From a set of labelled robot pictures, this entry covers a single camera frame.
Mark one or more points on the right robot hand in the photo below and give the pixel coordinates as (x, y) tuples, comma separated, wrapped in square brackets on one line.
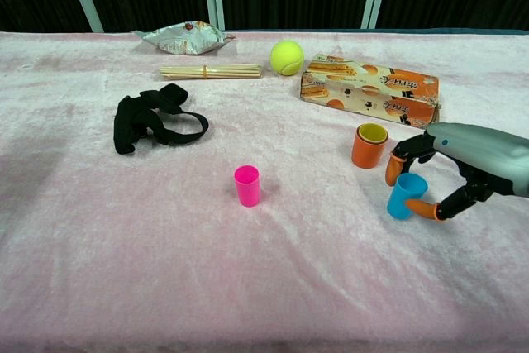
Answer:
[(483, 154)]

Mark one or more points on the blue plastic cup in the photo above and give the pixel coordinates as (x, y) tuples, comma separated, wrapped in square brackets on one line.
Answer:
[(405, 194)]

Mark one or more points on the yellow plastic cup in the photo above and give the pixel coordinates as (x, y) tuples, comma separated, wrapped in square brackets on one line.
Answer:
[(373, 134)]

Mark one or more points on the pink plastic cup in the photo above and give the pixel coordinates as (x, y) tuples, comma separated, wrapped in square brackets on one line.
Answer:
[(247, 189)]

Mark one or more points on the orange plastic cup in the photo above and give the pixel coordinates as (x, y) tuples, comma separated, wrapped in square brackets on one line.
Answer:
[(365, 154)]

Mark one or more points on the orange biscuit box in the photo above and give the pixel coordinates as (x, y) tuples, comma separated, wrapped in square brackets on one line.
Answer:
[(372, 88)]

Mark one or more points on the yellow tennis ball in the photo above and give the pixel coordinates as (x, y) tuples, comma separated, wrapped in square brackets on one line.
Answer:
[(287, 58)]

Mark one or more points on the bundle of wooden sticks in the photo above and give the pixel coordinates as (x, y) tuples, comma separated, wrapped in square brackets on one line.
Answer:
[(215, 71)]

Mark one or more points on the silver snack bag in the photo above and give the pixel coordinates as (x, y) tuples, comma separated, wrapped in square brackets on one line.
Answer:
[(186, 39)]

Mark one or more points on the pink velvet table cloth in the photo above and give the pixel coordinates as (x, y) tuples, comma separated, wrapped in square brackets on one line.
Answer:
[(124, 245)]

